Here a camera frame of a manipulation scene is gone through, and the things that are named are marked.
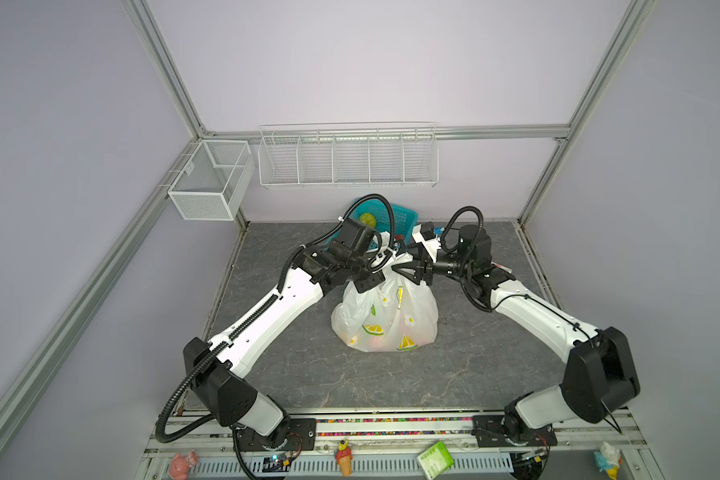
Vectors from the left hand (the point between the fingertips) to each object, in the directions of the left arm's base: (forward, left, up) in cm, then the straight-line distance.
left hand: (376, 269), depth 75 cm
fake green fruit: (+39, 0, -21) cm, 44 cm away
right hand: (+1, -5, +1) cm, 5 cm away
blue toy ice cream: (-41, -51, -23) cm, 69 cm away
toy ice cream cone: (-37, +10, -23) cm, 45 cm away
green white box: (-39, -11, -23) cm, 47 cm away
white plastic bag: (-6, -6, -14) cm, 16 cm away
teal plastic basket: (+37, -11, -22) cm, 45 cm away
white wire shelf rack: (+44, +6, +4) cm, 45 cm away
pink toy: (-36, +48, -23) cm, 64 cm away
